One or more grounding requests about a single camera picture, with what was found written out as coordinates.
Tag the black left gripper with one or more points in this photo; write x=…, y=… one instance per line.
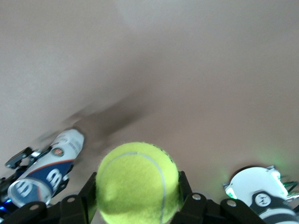
x=3, y=186

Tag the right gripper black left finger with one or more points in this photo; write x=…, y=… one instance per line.
x=74, y=210

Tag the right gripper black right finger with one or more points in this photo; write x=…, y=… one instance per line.
x=198, y=210

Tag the blue white tennis ball can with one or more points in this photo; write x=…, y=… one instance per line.
x=46, y=168

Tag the yellow tennis ball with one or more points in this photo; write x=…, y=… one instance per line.
x=135, y=182

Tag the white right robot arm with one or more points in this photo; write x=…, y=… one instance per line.
x=254, y=184

